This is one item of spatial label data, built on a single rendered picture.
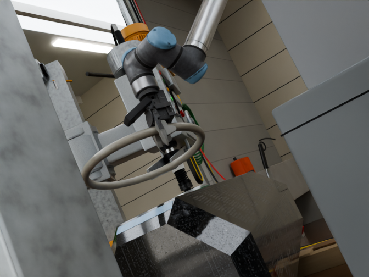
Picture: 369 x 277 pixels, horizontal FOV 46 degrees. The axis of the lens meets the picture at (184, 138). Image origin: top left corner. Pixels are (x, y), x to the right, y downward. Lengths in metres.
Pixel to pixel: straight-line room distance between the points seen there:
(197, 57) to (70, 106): 1.63
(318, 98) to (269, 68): 6.34
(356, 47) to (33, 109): 0.81
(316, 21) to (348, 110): 0.23
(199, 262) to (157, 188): 6.85
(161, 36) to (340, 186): 0.78
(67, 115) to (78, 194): 2.69
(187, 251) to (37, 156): 1.38
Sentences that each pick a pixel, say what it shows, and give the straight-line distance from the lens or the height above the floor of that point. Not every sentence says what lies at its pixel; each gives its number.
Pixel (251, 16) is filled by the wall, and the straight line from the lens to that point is 7.48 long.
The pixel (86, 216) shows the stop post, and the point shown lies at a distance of 0.30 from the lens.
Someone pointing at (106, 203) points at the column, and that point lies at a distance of 2.84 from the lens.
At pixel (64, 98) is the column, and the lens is 3.02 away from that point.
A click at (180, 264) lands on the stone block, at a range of 1.67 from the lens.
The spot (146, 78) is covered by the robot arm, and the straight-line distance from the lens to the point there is 1.48.
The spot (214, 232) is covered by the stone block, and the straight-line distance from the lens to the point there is 1.62.
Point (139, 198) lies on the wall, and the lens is 8.76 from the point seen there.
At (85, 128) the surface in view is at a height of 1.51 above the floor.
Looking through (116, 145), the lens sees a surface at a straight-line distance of 1.42.
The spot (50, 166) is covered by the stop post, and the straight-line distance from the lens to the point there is 0.29.
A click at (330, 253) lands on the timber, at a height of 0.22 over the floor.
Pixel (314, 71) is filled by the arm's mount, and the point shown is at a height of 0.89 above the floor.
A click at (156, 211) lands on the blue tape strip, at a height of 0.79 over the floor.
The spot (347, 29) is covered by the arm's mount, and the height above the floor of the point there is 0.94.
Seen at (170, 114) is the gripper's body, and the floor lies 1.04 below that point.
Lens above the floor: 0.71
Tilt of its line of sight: 10 degrees up
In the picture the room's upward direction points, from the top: 25 degrees counter-clockwise
